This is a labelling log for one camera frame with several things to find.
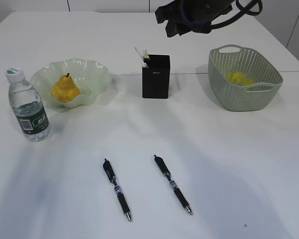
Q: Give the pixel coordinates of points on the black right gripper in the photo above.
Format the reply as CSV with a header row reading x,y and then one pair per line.
x,y
195,15

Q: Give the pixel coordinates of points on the transparent plastic ruler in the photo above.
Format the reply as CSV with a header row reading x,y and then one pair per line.
x,y
141,56

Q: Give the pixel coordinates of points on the green utility knife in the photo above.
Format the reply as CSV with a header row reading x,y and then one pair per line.
x,y
144,65

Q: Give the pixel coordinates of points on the yellow pear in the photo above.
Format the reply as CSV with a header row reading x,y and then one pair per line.
x,y
64,90

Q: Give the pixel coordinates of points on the black pen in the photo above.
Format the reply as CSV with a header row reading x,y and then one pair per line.
x,y
147,61
167,174
118,191

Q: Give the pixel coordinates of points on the clear water bottle green label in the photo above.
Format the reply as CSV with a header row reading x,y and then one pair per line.
x,y
27,106

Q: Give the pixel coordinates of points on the black square pen holder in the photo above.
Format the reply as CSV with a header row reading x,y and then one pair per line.
x,y
155,78

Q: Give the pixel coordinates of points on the green woven plastic basket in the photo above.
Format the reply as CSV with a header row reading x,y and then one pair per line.
x,y
234,58

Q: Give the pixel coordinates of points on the green wavy glass plate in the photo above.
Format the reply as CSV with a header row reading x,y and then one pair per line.
x,y
90,77

